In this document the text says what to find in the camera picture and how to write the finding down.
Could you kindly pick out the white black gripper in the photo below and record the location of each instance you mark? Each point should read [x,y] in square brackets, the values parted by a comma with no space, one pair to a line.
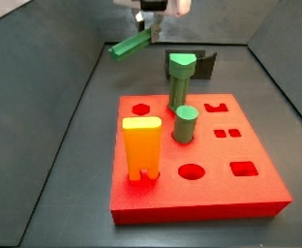
[161,7]

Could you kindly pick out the green star-profile bar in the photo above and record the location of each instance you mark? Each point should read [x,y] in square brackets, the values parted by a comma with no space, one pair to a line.
[129,46]

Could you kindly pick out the black curved fixture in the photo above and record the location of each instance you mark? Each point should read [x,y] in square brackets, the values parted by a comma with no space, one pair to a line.
[204,62]

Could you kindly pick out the green pentagon-head peg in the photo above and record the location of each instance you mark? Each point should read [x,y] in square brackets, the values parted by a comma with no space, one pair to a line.
[181,70]

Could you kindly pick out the green cylinder peg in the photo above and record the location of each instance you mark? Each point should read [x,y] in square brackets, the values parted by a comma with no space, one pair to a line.
[187,115]

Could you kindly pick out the yellow rounded peg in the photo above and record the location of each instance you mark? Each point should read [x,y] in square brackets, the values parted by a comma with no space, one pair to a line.
[141,133]

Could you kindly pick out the red shape-sorter block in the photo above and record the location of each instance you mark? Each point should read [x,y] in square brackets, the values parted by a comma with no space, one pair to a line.
[220,177]

